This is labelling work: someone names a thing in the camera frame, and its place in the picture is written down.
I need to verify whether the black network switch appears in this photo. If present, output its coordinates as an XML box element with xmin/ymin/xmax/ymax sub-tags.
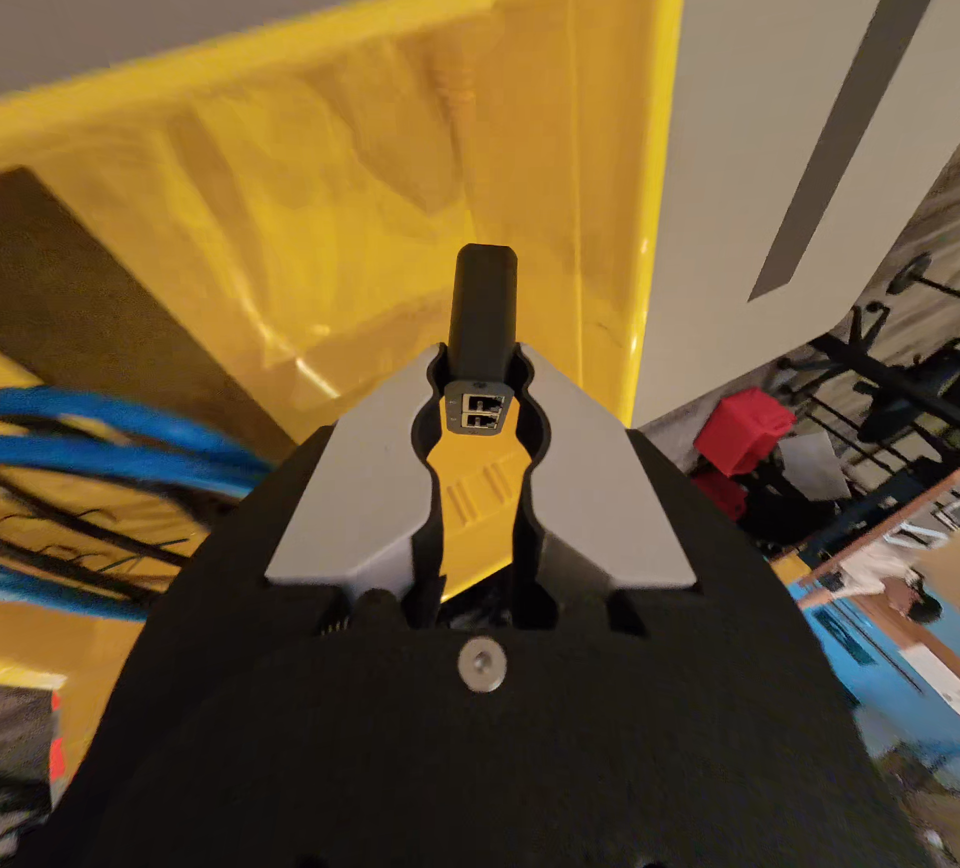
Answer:
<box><xmin>445</xmin><ymin>244</ymin><xmax>520</xmax><ymax>436</ymax></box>

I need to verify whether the blue ethernet cable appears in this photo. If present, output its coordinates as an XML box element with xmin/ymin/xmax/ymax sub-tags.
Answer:
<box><xmin>0</xmin><ymin>387</ymin><xmax>275</xmax><ymax>621</ymax></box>

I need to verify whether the black floor lamp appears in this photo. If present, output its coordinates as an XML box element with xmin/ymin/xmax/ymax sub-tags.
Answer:
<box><xmin>890</xmin><ymin>253</ymin><xmax>960</xmax><ymax>298</ymax></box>

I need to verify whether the black office chair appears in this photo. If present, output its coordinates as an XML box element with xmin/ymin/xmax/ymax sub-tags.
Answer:
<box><xmin>782</xmin><ymin>261</ymin><xmax>960</xmax><ymax>449</ymax></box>

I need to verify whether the red plastic bin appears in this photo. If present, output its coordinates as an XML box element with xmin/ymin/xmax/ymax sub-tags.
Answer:
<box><xmin>48</xmin><ymin>688</ymin><xmax>68</xmax><ymax>789</ymax></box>
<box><xmin>694</xmin><ymin>387</ymin><xmax>797</xmax><ymax>473</ymax></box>
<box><xmin>690</xmin><ymin>470</ymin><xmax>752</xmax><ymax>522</ymax></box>

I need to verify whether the wooden desk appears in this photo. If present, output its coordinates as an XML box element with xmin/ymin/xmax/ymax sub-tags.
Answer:
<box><xmin>797</xmin><ymin>470</ymin><xmax>960</xmax><ymax>587</ymax></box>

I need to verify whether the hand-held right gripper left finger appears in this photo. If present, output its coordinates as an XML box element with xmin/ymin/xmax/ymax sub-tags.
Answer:
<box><xmin>266</xmin><ymin>343</ymin><xmax>447</xmax><ymax>602</ymax></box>

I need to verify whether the white sheet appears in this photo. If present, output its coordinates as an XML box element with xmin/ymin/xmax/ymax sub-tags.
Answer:
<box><xmin>776</xmin><ymin>429</ymin><xmax>853</xmax><ymax>501</ymax></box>

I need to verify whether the yellow plastic bin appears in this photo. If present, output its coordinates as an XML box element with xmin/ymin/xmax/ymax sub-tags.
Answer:
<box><xmin>0</xmin><ymin>0</ymin><xmax>692</xmax><ymax>688</ymax></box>

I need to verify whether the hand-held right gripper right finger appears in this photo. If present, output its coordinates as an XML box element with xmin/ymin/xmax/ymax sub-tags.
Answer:
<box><xmin>511</xmin><ymin>341</ymin><xmax>699</xmax><ymax>617</ymax></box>

